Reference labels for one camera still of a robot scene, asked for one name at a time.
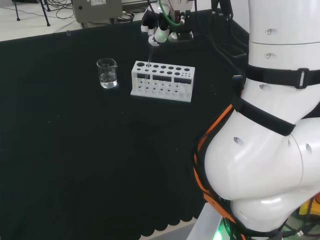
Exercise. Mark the clear glass beaker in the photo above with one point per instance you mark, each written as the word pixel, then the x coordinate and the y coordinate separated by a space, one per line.
pixel 108 82

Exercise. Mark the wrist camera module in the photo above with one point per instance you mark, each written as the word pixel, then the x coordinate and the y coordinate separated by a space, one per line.
pixel 185 36

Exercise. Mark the black white-plated robot hand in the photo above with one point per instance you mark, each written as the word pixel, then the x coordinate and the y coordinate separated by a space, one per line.
pixel 160 35

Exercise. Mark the yellow stop button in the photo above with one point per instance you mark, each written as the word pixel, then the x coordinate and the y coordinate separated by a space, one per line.
pixel 304 208

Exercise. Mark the white test tube rack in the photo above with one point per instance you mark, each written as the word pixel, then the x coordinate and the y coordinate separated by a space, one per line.
pixel 160 98

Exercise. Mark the blue plug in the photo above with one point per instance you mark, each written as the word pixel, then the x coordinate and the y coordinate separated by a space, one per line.
pixel 238 77

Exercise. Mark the clear glass rod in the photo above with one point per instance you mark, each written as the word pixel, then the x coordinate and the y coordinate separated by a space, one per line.
pixel 150 56

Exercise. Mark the black table cloth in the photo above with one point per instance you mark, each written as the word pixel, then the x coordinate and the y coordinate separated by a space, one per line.
pixel 75 150

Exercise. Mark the grey equipment cabinet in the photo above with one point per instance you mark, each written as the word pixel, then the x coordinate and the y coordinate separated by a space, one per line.
pixel 97 12

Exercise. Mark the clear plastic cloth clip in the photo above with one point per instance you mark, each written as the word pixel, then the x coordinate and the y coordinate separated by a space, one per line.
pixel 68 32

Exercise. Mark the black tripod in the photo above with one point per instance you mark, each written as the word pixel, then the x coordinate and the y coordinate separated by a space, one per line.
pixel 47 23

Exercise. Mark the grey metal base plate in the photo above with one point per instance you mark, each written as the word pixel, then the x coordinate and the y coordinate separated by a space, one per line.
pixel 202 225

